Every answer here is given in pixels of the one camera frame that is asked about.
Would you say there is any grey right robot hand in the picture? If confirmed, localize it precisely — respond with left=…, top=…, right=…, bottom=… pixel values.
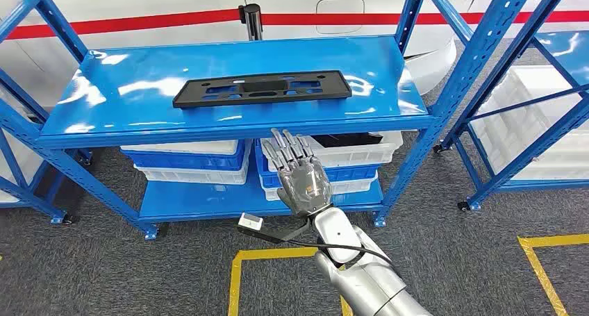
left=260, top=127, right=333, bottom=217

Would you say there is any black plastic bracket plate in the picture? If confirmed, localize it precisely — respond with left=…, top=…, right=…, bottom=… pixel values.
left=172, top=69, right=354, bottom=110

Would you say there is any black plastic part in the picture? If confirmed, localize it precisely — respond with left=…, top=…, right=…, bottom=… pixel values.
left=312, top=132, right=383, bottom=149

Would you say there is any blue metal shelf rack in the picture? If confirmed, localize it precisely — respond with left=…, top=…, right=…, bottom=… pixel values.
left=0, top=65, right=77, bottom=226
left=0, top=0, right=539, bottom=241
left=432, top=10, right=589, bottom=213

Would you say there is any yellow floor tape square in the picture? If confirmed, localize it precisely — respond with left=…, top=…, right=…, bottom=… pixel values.
left=228, top=247, right=354, bottom=316
left=517, top=233, right=589, bottom=316

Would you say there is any red barrier belt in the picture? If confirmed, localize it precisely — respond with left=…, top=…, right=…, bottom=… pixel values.
left=6, top=8, right=589, bottom=41

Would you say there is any white car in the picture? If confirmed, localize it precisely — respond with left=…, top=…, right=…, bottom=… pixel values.
left=0, top=0, right=589, bottom=117

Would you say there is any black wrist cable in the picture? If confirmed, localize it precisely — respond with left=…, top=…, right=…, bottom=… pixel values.
left=237, top=225, right=397, bottom=271

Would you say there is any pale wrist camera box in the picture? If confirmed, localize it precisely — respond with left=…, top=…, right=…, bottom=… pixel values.
left=237, top=213, right=265, bottom=233

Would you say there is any black stanchion post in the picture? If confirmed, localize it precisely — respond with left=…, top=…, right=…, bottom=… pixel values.
left=238, top=3, right=265, bottom=42

